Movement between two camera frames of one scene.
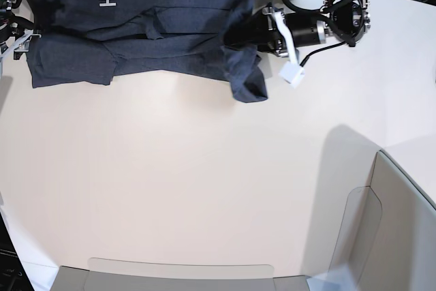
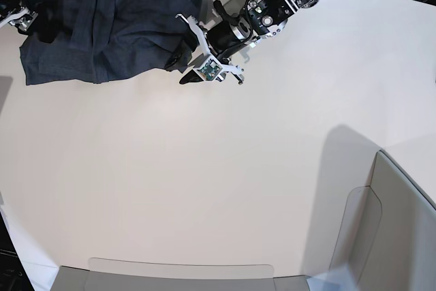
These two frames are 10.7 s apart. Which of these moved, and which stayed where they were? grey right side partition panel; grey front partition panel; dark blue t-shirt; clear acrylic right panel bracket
Moved: dark blue t-shirt
Stayed: grey right side partition panel; clear acrylic right panel bracket; grey front partition panel
